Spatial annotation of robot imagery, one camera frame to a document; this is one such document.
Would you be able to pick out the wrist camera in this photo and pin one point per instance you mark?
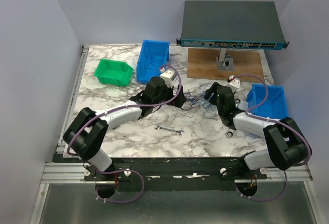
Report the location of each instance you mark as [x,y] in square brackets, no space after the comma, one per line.
[233,83]
[169,77]

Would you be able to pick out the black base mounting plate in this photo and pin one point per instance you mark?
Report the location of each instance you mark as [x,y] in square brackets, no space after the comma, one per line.
[138,183]

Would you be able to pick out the aluminium frame rail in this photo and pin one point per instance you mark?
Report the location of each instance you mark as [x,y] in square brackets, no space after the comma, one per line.
[172,168]

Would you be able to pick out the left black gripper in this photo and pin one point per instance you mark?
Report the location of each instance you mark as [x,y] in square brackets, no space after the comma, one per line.
[180,101]

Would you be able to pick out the teal network switch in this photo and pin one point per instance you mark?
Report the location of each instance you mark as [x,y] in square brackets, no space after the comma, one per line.
[231,25]

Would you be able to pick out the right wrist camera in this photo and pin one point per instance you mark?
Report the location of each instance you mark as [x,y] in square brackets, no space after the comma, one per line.
[233,83]

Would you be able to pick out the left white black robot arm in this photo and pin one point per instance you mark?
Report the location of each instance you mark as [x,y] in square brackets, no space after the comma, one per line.
[86,133]

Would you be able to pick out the blue bin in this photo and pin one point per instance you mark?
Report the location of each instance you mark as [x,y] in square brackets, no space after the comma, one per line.
[152,56]
[274,107]

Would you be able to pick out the brown wooden board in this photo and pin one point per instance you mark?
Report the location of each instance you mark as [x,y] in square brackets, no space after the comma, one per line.
[215,64]

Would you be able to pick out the grey metal switch stand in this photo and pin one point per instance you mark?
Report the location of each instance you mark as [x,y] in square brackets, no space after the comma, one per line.
[224,61]

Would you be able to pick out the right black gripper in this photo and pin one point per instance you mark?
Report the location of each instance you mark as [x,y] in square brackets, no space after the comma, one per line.
[213,89]

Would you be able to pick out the small open-end wrench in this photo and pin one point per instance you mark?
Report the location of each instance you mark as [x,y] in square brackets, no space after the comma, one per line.
[179,132]

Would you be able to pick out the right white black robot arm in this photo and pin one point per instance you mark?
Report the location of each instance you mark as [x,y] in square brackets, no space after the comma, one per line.
[286,145]

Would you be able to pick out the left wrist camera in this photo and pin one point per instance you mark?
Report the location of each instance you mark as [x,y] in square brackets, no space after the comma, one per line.
[169,77]

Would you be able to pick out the green plastic bin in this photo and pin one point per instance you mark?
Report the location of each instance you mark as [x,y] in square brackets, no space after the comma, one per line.
[112,72]

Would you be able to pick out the ratcheting combination wrench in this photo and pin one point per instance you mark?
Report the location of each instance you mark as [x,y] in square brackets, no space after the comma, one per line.
[230,132]

